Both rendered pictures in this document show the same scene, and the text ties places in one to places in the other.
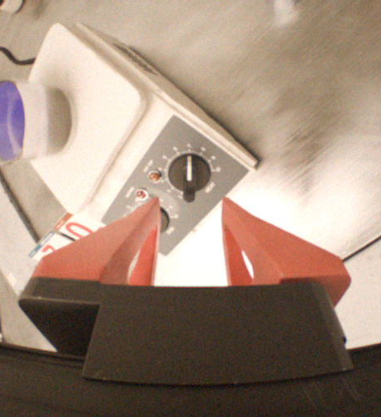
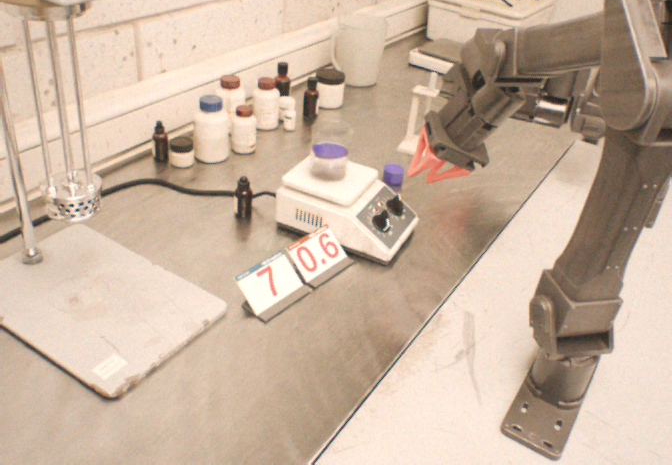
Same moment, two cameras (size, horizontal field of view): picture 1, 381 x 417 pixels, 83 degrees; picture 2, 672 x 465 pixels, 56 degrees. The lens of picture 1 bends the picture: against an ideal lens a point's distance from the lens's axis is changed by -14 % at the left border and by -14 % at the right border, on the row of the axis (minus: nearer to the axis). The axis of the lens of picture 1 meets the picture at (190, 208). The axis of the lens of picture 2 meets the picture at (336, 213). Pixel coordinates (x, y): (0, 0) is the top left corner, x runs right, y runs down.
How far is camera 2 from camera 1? 1.00 m
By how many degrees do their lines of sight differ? 82
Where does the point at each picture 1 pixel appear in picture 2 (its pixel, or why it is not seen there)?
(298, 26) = (407, 192)
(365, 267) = (495, 254)
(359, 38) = (434, 193)
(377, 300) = (516, 266)
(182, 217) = (394, 227)
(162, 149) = (382, 195)
